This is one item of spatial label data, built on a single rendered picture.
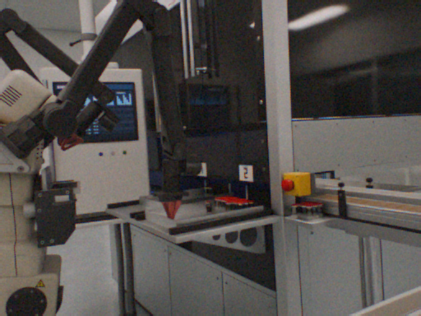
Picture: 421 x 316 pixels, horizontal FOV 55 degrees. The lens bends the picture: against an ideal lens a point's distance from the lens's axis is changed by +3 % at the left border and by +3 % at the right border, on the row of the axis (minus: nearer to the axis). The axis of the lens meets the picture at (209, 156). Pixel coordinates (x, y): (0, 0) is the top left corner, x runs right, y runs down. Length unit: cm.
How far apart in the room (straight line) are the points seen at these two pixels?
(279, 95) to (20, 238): 91
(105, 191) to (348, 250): 121
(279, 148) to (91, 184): 110
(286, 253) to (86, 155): 116
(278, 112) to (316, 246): 51
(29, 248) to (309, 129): 97
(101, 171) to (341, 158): 119
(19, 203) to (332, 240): 107
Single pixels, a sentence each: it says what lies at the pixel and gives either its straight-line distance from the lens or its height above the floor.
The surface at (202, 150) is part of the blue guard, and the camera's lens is 177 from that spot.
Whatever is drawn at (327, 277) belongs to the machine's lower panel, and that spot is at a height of 62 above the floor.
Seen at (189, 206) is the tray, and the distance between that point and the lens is 153.
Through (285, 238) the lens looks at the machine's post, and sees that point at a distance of 140.
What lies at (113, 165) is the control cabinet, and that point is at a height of 104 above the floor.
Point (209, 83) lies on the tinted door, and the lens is 172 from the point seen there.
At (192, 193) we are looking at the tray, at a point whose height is 89.
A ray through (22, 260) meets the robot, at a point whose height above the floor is 85.
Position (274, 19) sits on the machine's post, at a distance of 140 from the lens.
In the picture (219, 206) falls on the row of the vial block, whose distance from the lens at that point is 151.
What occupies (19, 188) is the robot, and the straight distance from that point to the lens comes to 126.
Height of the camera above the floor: 117
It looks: 3 degrees down
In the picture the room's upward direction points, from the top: 3 degrees counter-clockwise
